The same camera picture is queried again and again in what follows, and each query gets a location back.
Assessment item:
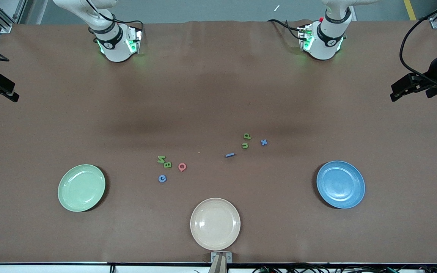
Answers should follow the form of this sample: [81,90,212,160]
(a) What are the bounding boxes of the brown table cover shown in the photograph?
[0,20,437,264]

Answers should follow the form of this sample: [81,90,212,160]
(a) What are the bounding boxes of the beige camera pole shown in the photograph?
[208,254,227,273]

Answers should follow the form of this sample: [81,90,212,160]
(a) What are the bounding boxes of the black left base cable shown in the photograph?
[267,19,303,39]

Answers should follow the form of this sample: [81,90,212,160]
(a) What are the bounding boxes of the blue plate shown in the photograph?
[316,160,366,209]

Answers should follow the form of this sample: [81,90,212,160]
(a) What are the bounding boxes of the beige plate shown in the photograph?
[190,198,241,251]

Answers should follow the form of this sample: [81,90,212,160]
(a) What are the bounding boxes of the grey metal bracket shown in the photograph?
[210,251,233,264]

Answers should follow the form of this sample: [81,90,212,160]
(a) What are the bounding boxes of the white table edge rail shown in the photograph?
[0,262,437,273]

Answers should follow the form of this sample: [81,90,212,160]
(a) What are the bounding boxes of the green plate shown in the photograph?
[58,164,106,212]

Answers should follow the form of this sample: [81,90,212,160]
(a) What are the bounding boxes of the yellow floor tape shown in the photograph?
[404,0,418,21]

